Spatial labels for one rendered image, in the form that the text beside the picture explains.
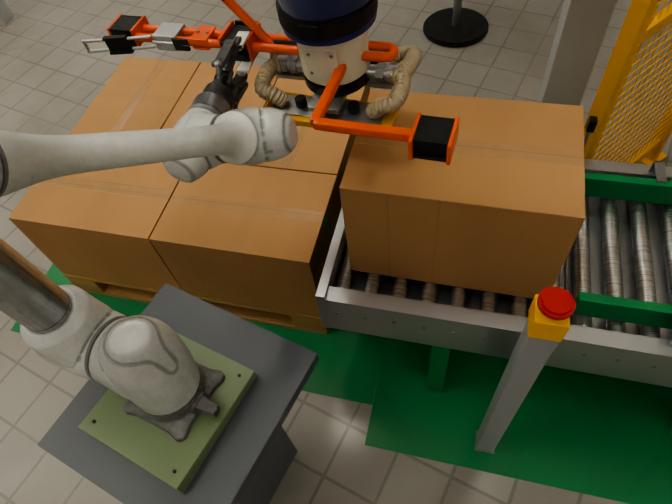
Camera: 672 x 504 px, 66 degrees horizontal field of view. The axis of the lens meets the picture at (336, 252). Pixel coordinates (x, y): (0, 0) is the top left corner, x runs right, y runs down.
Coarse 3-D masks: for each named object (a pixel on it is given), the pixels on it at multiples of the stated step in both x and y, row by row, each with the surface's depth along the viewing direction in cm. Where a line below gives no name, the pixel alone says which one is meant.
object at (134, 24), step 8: (120, 16) 143; (128, 16) 143; (136, 16) 142; (144, 16) 142; (112, 24) 141; (120, 24) 141; (128, 24) 140; (136, 24) 140; (112, 32) 141; (120, 32) 140; (128, 32) 139; (136, 32) 140; (144, 32) 143
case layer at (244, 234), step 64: (128, 64) 246; (192, 64) 241; (128, 128) 220; (64, 192) 202; (128, 192) 198; (192, 192) 195; (256, 192) 192; (320, 192) 189; (64, 256) 214; (128, 256) 200; (192, 256) 187; (256, 256) 176; (320, 256) 185
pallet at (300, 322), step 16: (96, 288) 234; (112, 288) 238; (128, 288) 237; (144, 288) 221; (224, 304) 227; (240, 304) 212; (256, 320) 221; (272, 320) 220; (288, 320) 219; (304, 320) 210; (320, 320) 206
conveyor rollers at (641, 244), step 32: (608, 224) 168; (640, 224) 167; (576, 256) 163; (608, 256) 162; (640, 256) 161; (576, 288) 157; (608, 288) 156; (640, 288) 155; (576, 320) 152; (608, 320) 151
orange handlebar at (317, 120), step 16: (192, 32) 137; (208, 32) 134; (208, 48) 135; (256, 48) 130; (272, 48) 128; (288, 48) 127; (368, 48) 124; (384, 48) 123; (336, 80) 117; (320, 112) 112; (320, 128) 111; (336, 128) 109; (352, 128) 108; (368, 128) 107; (384, 128) 106; (400, 128) 105
